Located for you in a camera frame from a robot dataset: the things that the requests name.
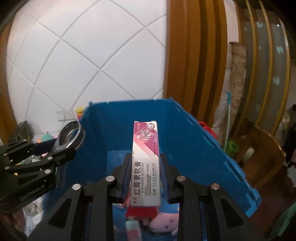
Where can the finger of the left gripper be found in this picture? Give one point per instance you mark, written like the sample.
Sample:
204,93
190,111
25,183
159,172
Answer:
16,152
47,162

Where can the white wall socket panel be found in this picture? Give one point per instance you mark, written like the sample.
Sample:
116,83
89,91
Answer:
66,115

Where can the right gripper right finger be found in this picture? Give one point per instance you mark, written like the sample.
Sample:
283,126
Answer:
206,212

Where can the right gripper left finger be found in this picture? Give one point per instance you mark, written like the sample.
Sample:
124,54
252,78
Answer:
86,212

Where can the pink ointment box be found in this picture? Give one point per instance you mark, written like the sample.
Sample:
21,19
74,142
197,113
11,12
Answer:
145,185

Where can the pink sanitary pad pack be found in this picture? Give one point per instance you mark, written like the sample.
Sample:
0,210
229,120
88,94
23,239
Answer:
133,230

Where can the teal pig plush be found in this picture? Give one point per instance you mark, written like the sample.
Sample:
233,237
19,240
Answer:
47,136

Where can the blue plastic storage crate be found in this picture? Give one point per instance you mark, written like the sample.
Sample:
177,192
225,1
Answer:
109,136

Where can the pink yellow canister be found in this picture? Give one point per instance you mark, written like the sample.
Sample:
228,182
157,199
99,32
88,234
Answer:
79,112

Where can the pink pig plush red dress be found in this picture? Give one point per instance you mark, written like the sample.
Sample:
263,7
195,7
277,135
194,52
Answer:
163,219

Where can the black speaker box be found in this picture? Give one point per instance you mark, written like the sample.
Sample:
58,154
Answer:
22,132

